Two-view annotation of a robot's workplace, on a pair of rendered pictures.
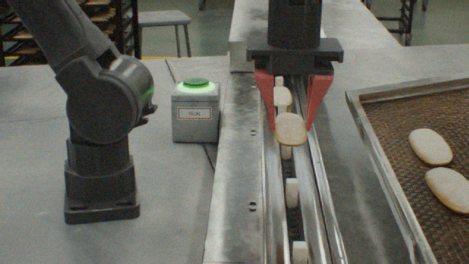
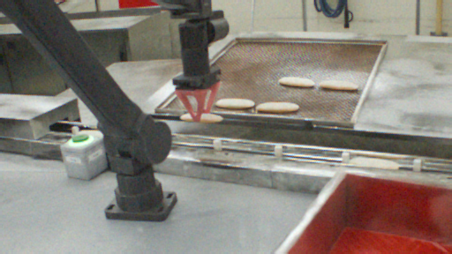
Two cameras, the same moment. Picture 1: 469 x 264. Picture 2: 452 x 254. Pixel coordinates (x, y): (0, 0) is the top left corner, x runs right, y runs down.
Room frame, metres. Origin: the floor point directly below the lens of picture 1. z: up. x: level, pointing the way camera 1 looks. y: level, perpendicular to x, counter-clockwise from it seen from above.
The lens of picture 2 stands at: (0.22, 0.79, 1.25)
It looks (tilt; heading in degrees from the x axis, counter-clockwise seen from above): 23 degrees down; 291
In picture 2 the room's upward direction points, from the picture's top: 3 degrees counter-clockwise
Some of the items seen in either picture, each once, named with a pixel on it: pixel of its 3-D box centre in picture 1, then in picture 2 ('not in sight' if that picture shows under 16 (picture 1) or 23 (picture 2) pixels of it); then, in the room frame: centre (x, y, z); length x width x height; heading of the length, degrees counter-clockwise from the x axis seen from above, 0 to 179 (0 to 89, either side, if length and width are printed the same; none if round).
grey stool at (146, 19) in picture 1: (160, 53); not in sight; (3.88, 0.45, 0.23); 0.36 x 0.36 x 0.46; 18
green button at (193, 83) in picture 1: (196, 86); (80, 140); (0.94, 0.06, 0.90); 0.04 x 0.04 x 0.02
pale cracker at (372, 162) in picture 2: not in sight; (373, 163); (0.33, -0.06, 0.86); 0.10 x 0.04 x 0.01; 178
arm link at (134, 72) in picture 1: (113, 106); (136, 145); (0.73, 0.14, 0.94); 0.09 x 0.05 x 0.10; 84
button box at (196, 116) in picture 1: (198, 122); (86, 163); (0.94, 0.05, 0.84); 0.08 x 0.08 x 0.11; 88
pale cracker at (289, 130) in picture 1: (289, 126); (200, 116); (0.70, -0.06, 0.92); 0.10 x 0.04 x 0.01; 178
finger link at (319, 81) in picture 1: (297, 89); (200, 96); (0.70, -0.07, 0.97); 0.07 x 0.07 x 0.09; 88
